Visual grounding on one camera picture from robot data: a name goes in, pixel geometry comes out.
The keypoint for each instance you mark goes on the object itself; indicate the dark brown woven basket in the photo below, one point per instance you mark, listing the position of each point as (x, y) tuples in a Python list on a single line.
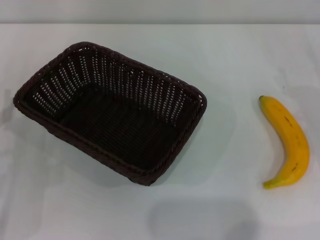
[(112, 130)]

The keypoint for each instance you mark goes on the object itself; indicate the yellow banana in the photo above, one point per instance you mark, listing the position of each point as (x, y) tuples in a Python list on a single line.
[(292, 140)]

